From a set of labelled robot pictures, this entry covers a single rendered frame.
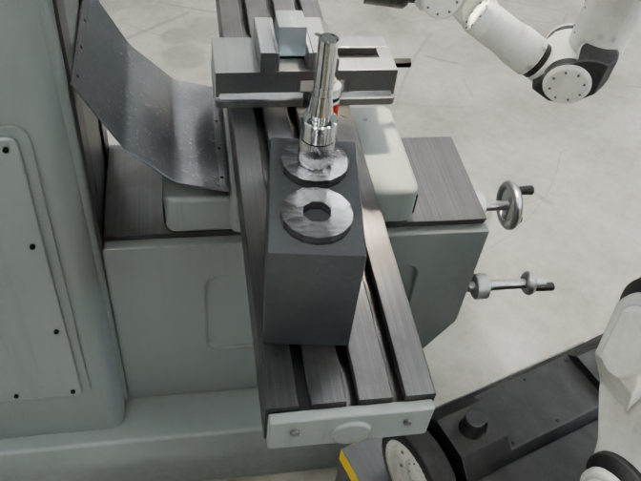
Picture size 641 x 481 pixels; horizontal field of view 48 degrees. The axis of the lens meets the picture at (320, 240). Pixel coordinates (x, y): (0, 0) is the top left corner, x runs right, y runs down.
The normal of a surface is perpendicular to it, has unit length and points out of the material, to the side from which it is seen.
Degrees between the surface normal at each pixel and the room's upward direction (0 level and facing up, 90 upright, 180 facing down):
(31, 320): 89
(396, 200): 90
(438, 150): 0
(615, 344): 90
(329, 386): 0
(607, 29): 95
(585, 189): 0
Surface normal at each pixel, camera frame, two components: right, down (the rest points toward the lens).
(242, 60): 0.09, -0.68
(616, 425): -0.88, 0.28
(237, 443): 0.18, 0.41
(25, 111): 0.15, 0.71
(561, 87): -0.23, 0.75
